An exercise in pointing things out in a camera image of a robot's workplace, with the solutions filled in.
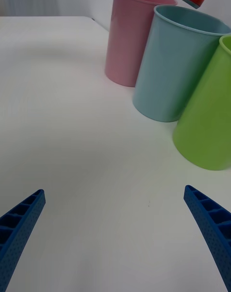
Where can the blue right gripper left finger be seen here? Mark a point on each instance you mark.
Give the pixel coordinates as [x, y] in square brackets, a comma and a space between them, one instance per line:
[19, 236]

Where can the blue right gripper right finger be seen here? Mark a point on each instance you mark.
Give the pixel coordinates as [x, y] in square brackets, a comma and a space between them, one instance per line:
[211, 227]

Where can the green plastic bin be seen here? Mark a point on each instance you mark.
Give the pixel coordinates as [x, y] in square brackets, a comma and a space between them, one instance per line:
[209, 118]

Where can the pale blue plastic bin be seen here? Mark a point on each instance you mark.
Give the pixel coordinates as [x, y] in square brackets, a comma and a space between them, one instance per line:
[173, 75]

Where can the pink plastic bin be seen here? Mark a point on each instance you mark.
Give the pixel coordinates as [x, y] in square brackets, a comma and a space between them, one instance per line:
[127, 44]

